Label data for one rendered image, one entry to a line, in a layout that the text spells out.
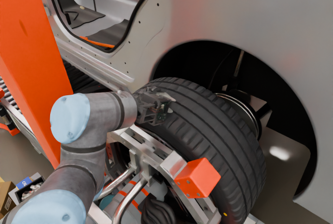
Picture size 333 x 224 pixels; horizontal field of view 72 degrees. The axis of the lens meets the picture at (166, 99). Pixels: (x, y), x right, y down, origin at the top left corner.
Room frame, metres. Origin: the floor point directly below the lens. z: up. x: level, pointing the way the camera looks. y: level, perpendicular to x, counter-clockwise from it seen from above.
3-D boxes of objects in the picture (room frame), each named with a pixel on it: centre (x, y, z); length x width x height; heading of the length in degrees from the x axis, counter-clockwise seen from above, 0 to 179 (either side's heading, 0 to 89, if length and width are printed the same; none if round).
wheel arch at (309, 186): (0.80, -0.31, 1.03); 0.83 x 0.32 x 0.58; 50
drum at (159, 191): (0.38, 0.11, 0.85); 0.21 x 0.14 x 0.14; 140
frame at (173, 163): (0.44, 0.06, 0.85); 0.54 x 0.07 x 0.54; 50
